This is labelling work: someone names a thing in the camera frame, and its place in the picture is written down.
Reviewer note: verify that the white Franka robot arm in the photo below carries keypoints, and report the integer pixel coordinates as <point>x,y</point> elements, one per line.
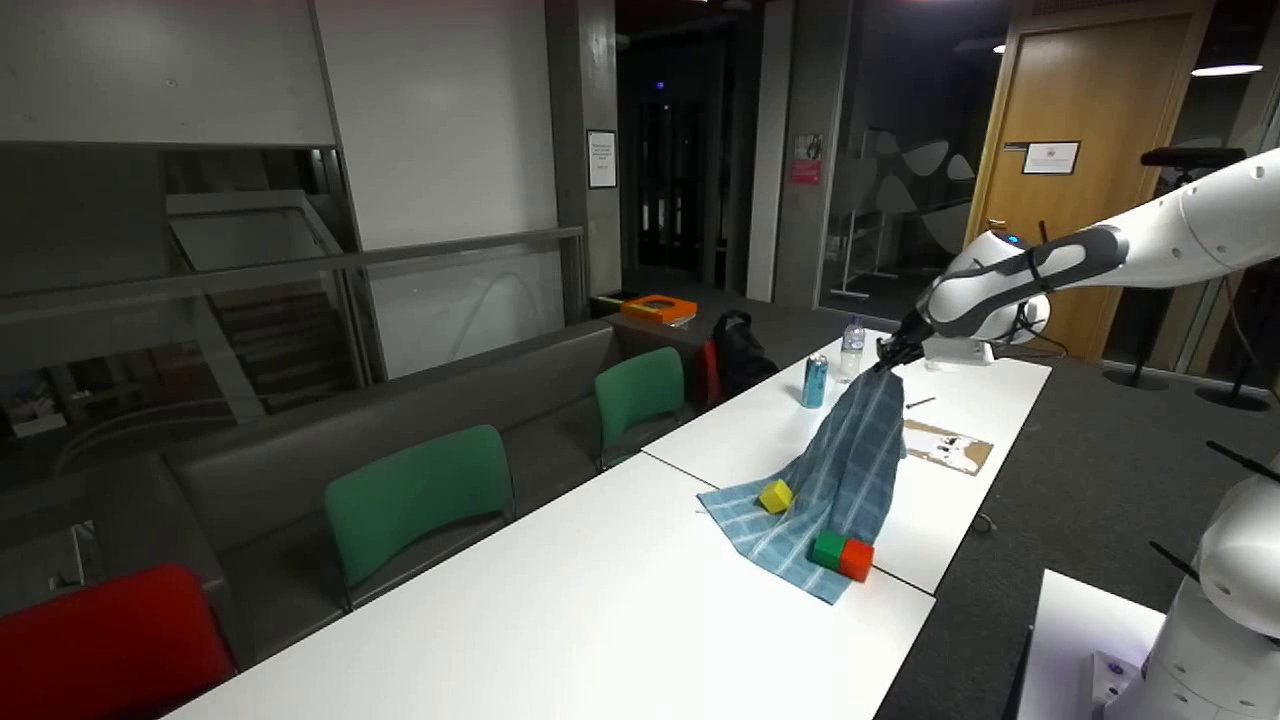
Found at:
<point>1200,225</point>

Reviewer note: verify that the blue checked cloth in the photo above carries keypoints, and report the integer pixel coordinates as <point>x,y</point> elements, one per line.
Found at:
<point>852,452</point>

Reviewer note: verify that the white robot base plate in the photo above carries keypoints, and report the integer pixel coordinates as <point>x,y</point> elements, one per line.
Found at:
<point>1064,654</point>

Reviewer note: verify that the clear drinking glass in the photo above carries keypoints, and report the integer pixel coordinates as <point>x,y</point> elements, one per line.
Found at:
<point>850,354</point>

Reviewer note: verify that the black backpack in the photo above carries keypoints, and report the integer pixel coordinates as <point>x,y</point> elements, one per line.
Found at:
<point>741,354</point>

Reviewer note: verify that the small dark pen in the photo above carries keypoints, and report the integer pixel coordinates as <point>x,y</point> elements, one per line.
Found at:
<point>923,400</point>

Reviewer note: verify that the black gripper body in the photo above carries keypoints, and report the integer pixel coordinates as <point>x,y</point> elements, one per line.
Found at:
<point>904,340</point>

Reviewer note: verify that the green chair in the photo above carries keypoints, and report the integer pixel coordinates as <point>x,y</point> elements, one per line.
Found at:
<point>642,393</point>
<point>421,501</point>

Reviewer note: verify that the wooden door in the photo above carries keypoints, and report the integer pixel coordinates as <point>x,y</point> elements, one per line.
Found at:
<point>1105,225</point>

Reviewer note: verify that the ceiling light strip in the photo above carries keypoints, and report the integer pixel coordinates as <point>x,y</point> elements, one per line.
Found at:
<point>1224,68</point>

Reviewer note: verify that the blue drink can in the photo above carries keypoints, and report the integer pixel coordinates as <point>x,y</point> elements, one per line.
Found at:
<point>813,386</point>

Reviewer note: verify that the yellow wooden block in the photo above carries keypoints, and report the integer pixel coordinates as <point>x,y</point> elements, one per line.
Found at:
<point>772,499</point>

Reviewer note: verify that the white door sign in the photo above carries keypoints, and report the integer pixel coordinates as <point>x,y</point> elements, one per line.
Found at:
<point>1051,156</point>

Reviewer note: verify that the white wall notice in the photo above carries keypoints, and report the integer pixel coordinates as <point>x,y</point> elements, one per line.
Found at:
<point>601,156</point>

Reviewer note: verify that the brown torn paper sheet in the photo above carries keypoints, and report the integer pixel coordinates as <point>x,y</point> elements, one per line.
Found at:
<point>954,447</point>

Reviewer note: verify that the red and white notice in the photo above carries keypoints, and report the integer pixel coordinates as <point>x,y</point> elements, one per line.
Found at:
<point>806,161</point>

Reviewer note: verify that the red chair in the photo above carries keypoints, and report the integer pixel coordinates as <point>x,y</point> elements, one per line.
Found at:
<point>106,646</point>
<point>708,371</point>

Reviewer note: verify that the red wooden block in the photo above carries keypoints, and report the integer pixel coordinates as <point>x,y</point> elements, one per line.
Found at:
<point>858,561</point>

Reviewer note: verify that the green wooden block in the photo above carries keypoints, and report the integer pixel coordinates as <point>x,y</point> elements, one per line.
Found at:
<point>825,548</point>

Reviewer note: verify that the grey metal handrail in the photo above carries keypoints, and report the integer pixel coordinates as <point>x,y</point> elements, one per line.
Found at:
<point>464,246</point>

